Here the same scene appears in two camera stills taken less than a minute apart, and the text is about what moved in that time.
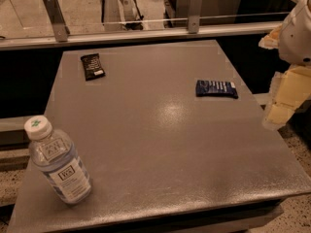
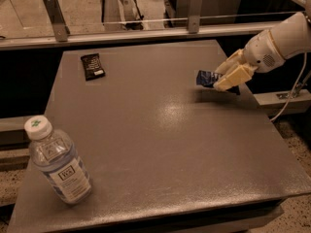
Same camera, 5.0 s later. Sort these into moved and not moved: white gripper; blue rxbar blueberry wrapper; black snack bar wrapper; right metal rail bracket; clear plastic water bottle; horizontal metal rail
Moved: blue rxbar blueberry wrapper; white gripper
Not moved: horizontal metal rail; clear plastic water bottle; black snack bar wrapper; right metal rail bracket
